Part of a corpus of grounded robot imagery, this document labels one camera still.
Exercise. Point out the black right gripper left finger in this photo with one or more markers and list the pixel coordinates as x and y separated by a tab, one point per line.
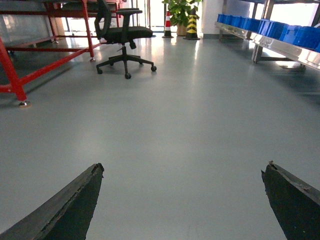
65	216

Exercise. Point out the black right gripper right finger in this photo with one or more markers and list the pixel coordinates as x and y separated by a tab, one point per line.
295	203

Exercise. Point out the steel conveyor rack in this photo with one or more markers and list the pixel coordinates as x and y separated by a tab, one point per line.
295	43

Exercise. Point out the black office chair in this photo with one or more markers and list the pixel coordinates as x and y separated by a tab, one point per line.
120	35

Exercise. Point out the yellow black striped bollard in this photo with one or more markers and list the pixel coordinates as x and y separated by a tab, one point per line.
192	31

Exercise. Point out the red white traffic cone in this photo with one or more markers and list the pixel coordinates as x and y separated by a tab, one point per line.
167	34

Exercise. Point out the green potted plant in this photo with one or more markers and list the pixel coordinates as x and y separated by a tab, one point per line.
180	11

